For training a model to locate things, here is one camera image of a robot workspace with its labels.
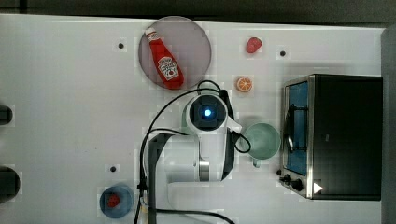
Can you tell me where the green plastic strainer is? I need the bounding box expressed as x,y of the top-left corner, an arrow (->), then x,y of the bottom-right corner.
180,106 -> 191,134

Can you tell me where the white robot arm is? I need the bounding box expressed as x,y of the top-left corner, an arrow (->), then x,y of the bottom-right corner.
145,91 -> 242,224

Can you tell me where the red ketchup bottle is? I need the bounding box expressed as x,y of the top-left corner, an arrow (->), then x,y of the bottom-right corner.
145,28 -> 184,90

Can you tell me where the orange slice toy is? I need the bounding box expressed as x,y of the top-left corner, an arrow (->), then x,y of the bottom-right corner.
235,77 -> 252,92

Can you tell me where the green mug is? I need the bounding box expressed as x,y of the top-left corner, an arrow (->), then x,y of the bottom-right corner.
239,122 -> 280,168

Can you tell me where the grey round plate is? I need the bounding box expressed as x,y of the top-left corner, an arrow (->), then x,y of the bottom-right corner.
145,16 -> 212,89

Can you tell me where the red strawberry toy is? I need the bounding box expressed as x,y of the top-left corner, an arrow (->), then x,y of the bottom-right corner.
246,37 -> 262,54

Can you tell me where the blue bowl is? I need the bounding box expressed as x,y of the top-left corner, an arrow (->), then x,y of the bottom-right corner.
99,184 -> 134,218

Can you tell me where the red toy in bowl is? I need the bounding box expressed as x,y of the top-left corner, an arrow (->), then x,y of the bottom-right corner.
107,194 -> 120,208

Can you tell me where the silver toaster oven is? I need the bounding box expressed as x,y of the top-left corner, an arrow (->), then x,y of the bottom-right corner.
276,74 -> 383,201

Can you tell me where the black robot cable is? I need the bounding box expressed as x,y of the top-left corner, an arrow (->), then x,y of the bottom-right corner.
134,79 -> 252,224

